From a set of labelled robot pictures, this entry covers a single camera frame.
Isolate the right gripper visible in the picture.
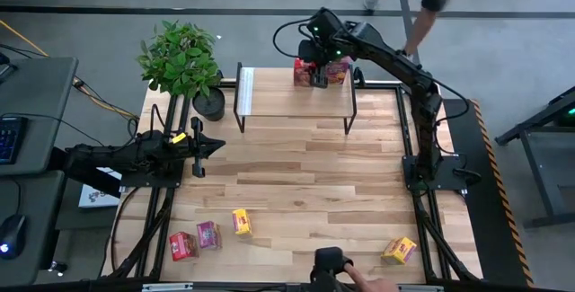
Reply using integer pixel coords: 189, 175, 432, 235
297, 39, 334, 89

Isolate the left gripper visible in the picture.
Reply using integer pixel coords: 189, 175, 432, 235
170, 116, 227, 179

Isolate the purple Raisin Bran cereal box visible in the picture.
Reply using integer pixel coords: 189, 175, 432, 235
196, 220, 223, 252
324, 56, 355, 86

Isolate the red Froot Loops cereal box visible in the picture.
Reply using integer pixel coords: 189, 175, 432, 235
168, 231, 199, 262
293, 57, 317, 88

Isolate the yellow Corn Pops cereal box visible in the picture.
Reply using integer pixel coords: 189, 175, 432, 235
231, 208, 253, 237
380, 236, 418, 266

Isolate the black plant pot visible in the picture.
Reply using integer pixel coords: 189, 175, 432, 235
191, 85, 226, 122

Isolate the green leafy plant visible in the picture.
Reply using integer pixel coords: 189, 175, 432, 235
136, 19, 222, 100

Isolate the white printed box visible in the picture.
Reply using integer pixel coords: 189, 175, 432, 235
77, 167, 123, 209

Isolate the grey desk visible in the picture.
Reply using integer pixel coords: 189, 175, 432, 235
0, 169, 68, 288
0, 56, 80, 177

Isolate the small black device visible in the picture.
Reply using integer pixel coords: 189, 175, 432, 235
48, 260, 69, 278

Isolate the black keyboard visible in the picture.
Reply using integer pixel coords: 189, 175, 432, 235
0, 115, 29, 166

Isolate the person's hand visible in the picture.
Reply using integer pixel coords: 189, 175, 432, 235
343, 262, 401, 292

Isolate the black mat with hazard stripe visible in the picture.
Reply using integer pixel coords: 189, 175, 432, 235
442, 97, 535, 288

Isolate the black computer mouse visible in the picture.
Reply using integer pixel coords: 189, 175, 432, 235
0, 214, 27, 261

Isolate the dark metal table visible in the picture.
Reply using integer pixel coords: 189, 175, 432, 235
493, 84, 575, 230

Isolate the wooden shelf with black frame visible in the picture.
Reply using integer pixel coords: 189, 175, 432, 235
233, 61, 358, 136

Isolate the black cable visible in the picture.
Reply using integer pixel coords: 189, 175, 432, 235
271, 12, 318, 59

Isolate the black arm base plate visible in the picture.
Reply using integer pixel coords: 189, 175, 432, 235
402, 153, 469, 193
119, 159, 186, 190

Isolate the black aluminium mount frame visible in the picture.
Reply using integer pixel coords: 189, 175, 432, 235
103, 93, 192, 280
394, 84, 482, 283

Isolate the black table-level camera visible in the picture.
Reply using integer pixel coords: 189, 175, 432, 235
309, 245, 355, 284

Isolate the yellow floor cable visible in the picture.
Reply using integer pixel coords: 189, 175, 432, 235
0, 19, 140, 121

